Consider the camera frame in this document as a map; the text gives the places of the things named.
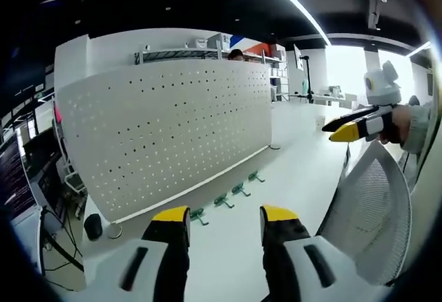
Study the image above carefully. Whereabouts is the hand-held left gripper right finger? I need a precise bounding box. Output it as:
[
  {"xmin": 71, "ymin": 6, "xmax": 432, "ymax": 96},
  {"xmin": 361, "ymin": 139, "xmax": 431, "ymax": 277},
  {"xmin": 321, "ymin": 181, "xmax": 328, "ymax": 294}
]
[{"xmin": 259, "ymin": 205, "xmax": 362, "ymax": 302}]

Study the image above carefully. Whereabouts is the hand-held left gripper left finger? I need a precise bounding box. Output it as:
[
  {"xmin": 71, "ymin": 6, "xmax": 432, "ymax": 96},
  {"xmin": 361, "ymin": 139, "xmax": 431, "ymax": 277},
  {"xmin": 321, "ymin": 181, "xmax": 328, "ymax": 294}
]
[{"xmin": 84, "ymin": 206, "xmax": 191, "ymax": 302}]

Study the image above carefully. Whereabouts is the white perforated mounting plate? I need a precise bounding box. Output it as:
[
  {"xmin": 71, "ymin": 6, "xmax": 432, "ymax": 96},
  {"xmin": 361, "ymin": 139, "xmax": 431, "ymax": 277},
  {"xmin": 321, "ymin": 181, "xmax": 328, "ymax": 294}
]
[{"xmin": 55, "ymin": 60, "xmax": 274, "ymax": 224}]

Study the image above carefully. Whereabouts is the person's right hand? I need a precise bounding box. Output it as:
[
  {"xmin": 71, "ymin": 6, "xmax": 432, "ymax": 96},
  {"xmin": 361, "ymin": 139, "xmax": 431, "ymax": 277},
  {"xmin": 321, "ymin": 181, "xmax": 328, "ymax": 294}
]
[{"xmin": 377, "ymin": 104, "xmax": 414, "ymax": 149}]

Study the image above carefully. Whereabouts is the black tripod stand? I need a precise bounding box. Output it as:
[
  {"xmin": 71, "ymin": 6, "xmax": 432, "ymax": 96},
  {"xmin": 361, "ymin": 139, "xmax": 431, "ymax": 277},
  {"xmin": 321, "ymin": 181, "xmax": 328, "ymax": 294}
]
[{"xmin": 289, "ymin": 55, "xmax": 316, "ymax": 104}]

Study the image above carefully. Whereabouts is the black cylindrical speaker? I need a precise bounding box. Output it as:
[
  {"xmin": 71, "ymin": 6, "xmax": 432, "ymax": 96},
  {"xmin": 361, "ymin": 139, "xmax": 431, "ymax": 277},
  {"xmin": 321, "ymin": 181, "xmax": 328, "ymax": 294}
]
[{"xmin": 84, "ymin": 213, "xmax": 104, "ymax": 242}]

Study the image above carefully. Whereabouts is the metal storage shelf rack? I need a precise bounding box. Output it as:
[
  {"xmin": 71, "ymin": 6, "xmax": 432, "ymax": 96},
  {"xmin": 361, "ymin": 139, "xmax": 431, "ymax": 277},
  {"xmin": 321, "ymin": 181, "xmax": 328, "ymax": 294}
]
[{"xmin": 133, "ymin": 32, "xmax": 291, "ymax": 103}]

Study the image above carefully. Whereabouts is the long ceiling light strip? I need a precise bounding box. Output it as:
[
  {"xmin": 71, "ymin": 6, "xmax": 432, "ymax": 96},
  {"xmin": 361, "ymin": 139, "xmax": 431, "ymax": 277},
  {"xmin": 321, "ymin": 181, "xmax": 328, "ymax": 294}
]
[{"xmin": 249, "ymin": 0, "xmax": 333, "ymax": 46}]

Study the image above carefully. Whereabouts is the dark computer monitor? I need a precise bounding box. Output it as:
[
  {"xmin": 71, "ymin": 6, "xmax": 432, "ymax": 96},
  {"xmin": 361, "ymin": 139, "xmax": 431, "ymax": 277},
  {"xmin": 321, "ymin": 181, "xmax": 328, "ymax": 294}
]
[{"xmin": 22, "ymin": 128, "xmax": 66, "ymax": 215}]

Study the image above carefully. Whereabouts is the computer monitor with text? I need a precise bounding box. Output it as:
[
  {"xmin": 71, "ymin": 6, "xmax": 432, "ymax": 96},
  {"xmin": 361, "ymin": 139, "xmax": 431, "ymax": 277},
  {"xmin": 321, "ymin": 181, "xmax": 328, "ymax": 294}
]
[{"xmin": 0, "ymin": 132, "xmax": 35, "ymax": 220}]

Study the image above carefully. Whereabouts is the black cable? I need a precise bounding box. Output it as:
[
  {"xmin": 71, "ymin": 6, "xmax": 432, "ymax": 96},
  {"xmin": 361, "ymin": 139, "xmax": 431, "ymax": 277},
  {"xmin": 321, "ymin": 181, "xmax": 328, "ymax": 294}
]
[{"xmin": 40, "ymin": 205, "xmax": 86, "ymax": 275}]

